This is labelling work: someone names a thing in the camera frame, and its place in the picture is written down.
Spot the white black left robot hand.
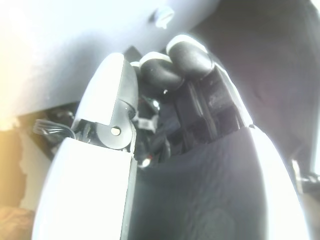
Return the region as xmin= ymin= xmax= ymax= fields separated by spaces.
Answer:
xmin=31 ymin=34 xmax=309 ymax=240

